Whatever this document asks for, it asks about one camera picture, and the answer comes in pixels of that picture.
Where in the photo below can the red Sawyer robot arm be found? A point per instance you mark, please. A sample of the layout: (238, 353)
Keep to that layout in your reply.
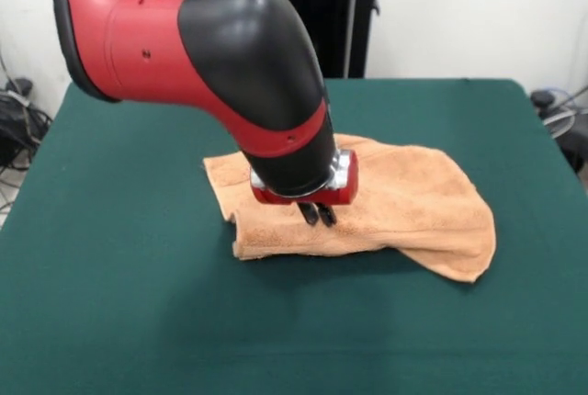
(206, 69)

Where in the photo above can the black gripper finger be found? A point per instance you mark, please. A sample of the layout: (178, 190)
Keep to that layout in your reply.
(328, 215)
(310, 213)

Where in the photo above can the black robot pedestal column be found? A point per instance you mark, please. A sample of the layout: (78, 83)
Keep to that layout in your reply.
(340, 14)

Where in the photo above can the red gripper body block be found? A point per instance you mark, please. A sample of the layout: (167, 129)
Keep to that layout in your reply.
(342, 190)

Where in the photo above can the dark green table cloth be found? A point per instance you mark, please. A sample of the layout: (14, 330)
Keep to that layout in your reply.
(115, 298)

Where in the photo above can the tan terry towel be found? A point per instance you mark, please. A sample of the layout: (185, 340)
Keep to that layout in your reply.
(413, 211)

